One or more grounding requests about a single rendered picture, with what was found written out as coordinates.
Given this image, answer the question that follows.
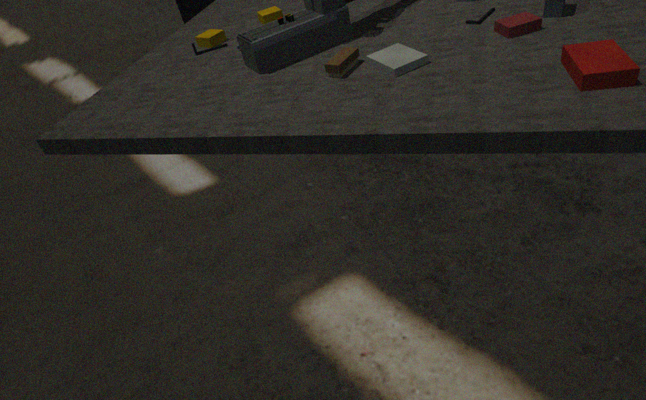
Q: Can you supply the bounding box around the yellow block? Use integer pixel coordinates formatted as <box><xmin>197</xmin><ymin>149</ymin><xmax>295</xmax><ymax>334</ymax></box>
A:
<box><xmin>195</xmin><ymin>29</ymin><xmax>227</xmax><ymax>48</ymax></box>
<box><xmin>257</xmin><ymin>6</ymin><xmax>283</xmax><ymax>25</ymax></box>

